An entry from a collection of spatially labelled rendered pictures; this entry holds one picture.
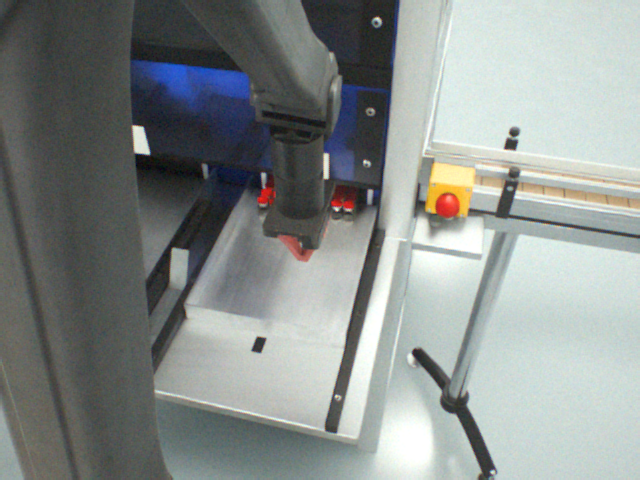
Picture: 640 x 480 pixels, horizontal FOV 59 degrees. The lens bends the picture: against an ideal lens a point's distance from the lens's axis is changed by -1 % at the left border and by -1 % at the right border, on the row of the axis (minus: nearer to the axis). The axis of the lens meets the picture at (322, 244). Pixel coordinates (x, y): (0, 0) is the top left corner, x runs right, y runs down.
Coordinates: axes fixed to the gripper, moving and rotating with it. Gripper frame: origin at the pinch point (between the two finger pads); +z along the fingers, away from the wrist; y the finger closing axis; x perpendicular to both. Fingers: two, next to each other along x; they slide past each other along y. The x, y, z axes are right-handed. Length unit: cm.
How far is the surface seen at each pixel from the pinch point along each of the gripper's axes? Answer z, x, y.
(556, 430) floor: 109, -64, 45
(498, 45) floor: 114, -41, 305
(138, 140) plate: 6.5, 38.5, 26.7
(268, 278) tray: 20.1, 9.9, 11.4
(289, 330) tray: 18.1, 2.9, 0.5
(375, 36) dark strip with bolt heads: -17.3, -3.7, 27.6
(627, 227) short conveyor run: 19, -51, 37
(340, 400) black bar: 18.0, -7.4, -9.4
